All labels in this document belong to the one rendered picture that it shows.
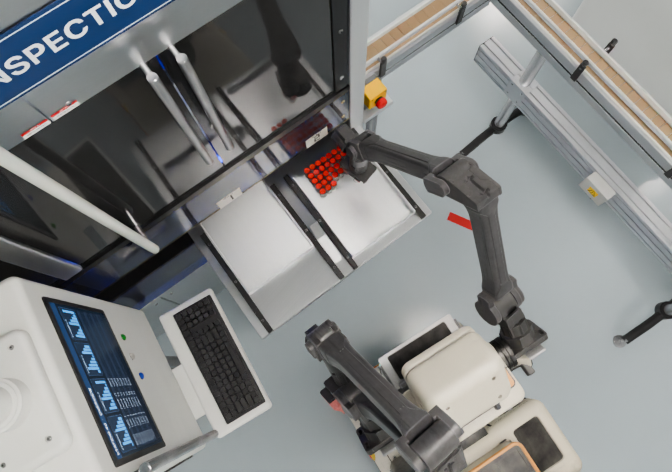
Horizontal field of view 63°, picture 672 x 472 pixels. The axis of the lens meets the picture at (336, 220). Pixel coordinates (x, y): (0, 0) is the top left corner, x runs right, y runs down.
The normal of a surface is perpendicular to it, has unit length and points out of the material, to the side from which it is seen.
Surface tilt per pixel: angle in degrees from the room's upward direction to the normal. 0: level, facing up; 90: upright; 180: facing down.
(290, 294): 0
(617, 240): 0
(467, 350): 42
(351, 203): 0
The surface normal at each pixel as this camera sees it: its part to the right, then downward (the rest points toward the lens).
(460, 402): 0.37, 0.44
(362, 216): -0.02, -0.25
